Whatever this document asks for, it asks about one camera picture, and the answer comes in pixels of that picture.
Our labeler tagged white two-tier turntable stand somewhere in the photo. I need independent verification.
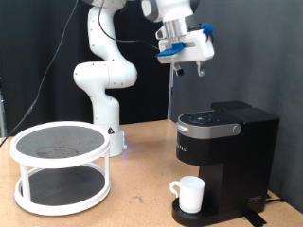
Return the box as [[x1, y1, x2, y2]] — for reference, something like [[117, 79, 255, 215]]
[[9, 120, 112, 218]]

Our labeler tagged black round grip liner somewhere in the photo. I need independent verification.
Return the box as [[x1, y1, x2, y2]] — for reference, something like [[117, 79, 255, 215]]
[[16, 125, 107, 160], [20, 165, 106, 207]]

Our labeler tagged black backdrop curtain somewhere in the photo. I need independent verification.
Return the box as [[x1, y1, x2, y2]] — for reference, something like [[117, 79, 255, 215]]
[[0, 0, 174, 137]]

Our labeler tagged silver vertical metal post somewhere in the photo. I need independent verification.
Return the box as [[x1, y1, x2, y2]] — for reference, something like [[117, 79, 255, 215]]
[[166, 0, 182, 121]]

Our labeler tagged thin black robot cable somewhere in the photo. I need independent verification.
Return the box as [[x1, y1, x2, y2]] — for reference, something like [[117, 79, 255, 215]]
[[0, 0, 162, 149]]

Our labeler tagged Keurig lid with silver handle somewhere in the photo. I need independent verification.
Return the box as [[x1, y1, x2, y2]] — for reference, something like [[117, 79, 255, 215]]
[[174, 110, 242, 140]]

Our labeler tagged grey metal frame bar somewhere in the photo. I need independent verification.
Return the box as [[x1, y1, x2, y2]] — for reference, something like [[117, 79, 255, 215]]
[[0, 79, 8, 138]]

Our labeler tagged blue cable clip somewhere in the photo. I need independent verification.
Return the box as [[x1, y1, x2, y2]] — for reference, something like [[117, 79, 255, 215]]
[[200, 23, 216, 42]]

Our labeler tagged black Keurig coffee machine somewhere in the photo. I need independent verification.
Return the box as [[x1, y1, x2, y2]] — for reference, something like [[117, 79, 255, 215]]
[[170, 100, 280, 227]]

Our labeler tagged dark grey partition panel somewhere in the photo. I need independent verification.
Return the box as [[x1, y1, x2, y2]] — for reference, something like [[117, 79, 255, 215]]
[[171, 0, 303, 214]]

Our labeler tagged black tape strip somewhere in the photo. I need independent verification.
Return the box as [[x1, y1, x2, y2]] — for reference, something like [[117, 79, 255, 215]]
[[241, 210, 268, 227]]

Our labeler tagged white ceramic mug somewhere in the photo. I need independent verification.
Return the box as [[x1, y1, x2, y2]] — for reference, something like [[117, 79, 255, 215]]
[[169, 175, 205, 215]]

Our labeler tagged black machine power cord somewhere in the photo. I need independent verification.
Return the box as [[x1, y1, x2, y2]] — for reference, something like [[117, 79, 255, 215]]
[[264, 192, 287, 204]]

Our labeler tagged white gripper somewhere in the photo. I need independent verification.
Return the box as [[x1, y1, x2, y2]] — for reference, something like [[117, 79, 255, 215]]
[[158, 28, 216, 78]]

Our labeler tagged wrist camera on blue mount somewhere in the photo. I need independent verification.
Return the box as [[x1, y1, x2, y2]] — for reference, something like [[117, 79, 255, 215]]
[[155, 42, 186, 64]]

